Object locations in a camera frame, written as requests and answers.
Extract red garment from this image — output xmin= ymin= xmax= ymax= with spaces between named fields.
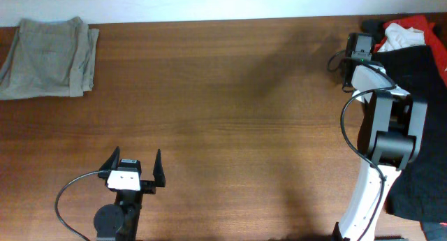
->
xmin=374 ymin=15 xmax=446 ymax=84

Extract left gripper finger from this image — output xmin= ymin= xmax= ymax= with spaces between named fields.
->
xmin=152 ymin=149 xmax=166 ymax=187
xmin=99 ymin=146 xmax=120 ymax=170

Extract right black cable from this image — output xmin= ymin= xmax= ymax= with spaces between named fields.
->
xmin=327 ymin=49 xmax=397 ymax=241

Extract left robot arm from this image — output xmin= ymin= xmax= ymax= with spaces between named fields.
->
xmin=94 ymin=147 xmax=166 ymax=241

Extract folded beige shorts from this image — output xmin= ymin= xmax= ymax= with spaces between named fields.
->
xmin=1 ymin=17 xmax=99 ymax=100

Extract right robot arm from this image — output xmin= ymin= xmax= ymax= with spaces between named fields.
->
xmin=331 ymin=33 xmax=427 ymax=241

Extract black shorts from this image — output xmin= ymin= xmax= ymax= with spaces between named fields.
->
xmin=372 ymin=45 xmax=446 ymax=223

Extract left black cable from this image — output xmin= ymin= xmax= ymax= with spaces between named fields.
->
xmin=54 ymin=170 xmax=105 ymax=241

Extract white garment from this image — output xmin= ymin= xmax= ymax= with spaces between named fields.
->
xmin=345 ymin=23 xmax=425 ymax=103

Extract black cable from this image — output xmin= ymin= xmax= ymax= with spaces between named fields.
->
xmin=54 ymin=170 xmax=105 ymax=241
xmin=327 ymin=49 xmax=397 ymax=241

